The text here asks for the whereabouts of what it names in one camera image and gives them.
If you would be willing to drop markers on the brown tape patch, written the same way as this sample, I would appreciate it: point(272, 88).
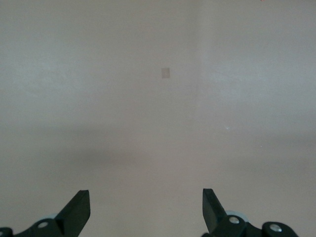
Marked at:
point(166, 73)

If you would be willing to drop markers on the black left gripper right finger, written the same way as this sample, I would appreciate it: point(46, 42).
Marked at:
point(213, 212)

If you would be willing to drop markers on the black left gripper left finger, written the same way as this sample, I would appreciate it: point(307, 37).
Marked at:
point(74, 212)

